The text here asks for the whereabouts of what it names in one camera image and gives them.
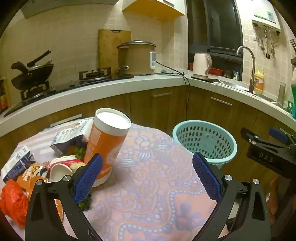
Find black gas stove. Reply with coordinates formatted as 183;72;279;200
3;67;134;117

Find teal plastic basket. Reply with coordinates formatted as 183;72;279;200
172;120;238;170

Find red white paper cup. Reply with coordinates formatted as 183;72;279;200
49;155;87;184

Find stainless steel sink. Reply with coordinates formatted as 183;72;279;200
217;79;278;103

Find yellow detergent bottle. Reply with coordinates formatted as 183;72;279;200
253;68;265;94

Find orange snack wrapper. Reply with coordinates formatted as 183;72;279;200
16;162;64;223

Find pink patterned tablecloth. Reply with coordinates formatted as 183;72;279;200
0;117;232;241

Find grey metal cup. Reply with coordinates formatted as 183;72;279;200
277;82;286;105

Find orange wall cabinet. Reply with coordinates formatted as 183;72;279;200
122;0;187;22

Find small blue white carton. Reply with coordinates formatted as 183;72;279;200
1;146;35;182

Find red label sauce bottles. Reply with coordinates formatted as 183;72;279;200
0;77;9;112

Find steel kitchen faucet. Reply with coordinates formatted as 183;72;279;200
236;46;257;93

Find white electric kettle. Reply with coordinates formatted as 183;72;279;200
192;52;213;78

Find brown rice cooker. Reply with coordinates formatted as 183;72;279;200
116;40;156;76

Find black power cable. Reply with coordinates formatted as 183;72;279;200
155;61;192;116

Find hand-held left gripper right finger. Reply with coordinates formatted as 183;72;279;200
192;152;271;241

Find white kitchen countertop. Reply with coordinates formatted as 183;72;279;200
0;70;296;138

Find large blue white carton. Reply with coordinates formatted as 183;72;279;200
50;119;94;156

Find white water heater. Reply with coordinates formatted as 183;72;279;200
252;9;282;32

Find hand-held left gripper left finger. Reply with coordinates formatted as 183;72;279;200
24;153;103;241

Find chopstick holder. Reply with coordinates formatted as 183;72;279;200
290;39;296;66

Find wooden cutting board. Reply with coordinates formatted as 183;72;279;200
98;29;132;75

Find wooden kitchen cabinets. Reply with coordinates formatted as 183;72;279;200
0;85;296;176

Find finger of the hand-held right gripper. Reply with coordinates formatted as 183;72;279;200
240;127;290;153
269;127;296;146

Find dark kitchen window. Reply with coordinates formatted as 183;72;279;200
186;0;244;81

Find green leafy vegetable scrap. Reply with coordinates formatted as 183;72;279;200
73;146;87;160
79;197;92;212

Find person's right hand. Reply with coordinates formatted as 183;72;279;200
269;178;279;223

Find green bottle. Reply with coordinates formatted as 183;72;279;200
290;83;296;119

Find grey range hood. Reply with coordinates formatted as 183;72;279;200
21;0;116;19

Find black wok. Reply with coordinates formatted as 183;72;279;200
11;50;54;91

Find red plastic bag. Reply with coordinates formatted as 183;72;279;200
0;179;30;229

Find orange can with white lid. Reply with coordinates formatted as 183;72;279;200
84;108;132;187

